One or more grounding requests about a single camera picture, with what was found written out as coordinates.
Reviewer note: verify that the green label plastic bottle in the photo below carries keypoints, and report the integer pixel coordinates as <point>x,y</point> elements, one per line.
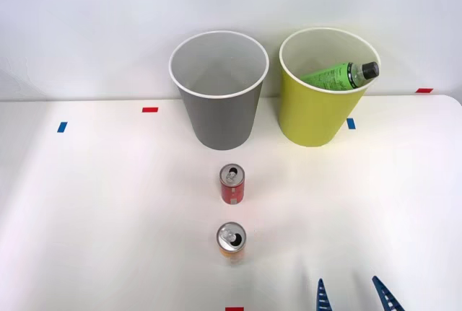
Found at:
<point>335,76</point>

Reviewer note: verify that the grey plastic waste bin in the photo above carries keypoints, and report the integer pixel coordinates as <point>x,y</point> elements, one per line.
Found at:
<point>220,119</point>

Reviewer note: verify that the red drink can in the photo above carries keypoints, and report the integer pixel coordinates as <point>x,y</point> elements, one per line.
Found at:
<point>232,190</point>

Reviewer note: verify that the yellow-green plastic waste bin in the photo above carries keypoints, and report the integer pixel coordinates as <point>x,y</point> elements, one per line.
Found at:
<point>310,116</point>

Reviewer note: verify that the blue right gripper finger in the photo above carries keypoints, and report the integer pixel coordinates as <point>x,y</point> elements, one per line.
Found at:
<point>386,296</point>
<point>323,298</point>

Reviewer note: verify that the orange drink can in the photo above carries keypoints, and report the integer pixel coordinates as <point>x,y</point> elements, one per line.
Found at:
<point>231,249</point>

